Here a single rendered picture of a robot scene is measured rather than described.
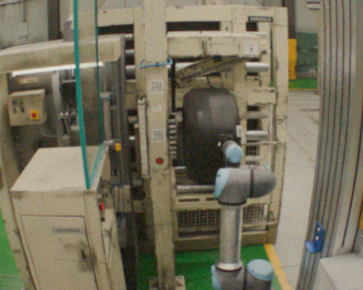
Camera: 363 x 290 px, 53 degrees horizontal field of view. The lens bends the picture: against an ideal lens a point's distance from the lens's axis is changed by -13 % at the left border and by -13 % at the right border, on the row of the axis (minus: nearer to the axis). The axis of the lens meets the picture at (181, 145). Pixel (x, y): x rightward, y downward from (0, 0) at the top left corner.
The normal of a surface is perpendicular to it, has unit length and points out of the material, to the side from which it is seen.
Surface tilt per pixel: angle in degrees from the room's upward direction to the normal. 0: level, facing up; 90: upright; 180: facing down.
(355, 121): 90
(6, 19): 90
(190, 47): 90
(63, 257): 90
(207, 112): 45
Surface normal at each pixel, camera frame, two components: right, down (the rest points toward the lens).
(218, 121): 0.04, -0.25
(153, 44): 0.07, 0.32
